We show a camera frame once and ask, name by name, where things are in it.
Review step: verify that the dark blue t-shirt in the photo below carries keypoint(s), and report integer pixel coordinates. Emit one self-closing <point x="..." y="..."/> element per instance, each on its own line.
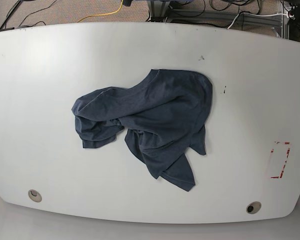
<point x="163" y="115"/>

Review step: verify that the table cable grommet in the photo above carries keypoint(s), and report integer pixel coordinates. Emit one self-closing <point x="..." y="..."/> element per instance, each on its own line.
<point x="35" y="196"/>
<point x="253" y="207"/>

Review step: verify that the right table cable grommet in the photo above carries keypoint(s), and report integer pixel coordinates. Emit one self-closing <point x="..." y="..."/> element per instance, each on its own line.
<point x="253" y="207"/>

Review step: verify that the aluminium frame rail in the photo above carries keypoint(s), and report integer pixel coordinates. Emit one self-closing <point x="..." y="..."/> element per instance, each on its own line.
<point x="161" y="11"/>

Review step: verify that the red tape rectangle marking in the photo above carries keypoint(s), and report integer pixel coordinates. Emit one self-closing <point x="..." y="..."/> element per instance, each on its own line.
<point x="278" y="159"/>

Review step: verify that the left table cable grommet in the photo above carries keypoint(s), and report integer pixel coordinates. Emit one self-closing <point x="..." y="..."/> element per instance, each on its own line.
<point x="35" y="196"/>

